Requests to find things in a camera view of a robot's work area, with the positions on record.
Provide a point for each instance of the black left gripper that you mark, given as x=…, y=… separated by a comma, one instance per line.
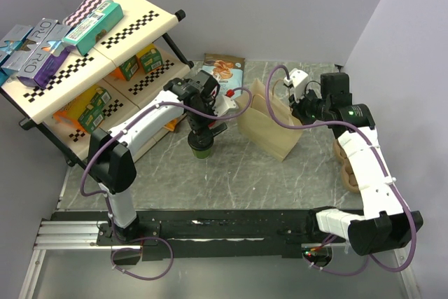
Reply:
x=195, y=125

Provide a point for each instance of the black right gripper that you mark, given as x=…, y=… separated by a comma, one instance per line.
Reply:
x=297, y=108

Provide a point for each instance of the black plastic cup lid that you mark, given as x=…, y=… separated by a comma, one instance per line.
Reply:
x=200, y=142

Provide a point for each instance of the brown paper bag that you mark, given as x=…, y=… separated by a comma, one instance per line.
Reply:
x=258, y=126

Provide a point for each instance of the green paper coffee cup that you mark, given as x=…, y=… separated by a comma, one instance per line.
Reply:
x=201, y=153

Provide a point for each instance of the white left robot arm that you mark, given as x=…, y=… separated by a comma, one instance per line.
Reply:
x=110, y=160

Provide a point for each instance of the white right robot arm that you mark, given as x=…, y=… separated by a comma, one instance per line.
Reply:
x=385, y=223

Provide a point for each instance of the blue snack pouch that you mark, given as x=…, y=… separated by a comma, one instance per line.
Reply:
x=225, y=69

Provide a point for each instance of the brown cardboard cup carrier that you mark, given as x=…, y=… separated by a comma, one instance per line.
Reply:
x=347, y=175

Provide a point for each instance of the orange green large box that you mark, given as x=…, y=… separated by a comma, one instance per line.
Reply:
x=85, y=112

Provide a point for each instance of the cream two-tier shelf rack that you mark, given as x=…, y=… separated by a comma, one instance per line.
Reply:
x=143, y=23

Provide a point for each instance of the teal box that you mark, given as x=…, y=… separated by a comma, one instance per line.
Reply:
x=82, y=38

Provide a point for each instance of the silver purple box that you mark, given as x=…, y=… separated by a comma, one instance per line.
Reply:
x=40, y=55

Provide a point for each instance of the blue silver box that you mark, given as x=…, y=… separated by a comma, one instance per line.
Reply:
x=13, y=40

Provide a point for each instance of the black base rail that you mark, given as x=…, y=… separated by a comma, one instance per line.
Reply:
x=212, y=233

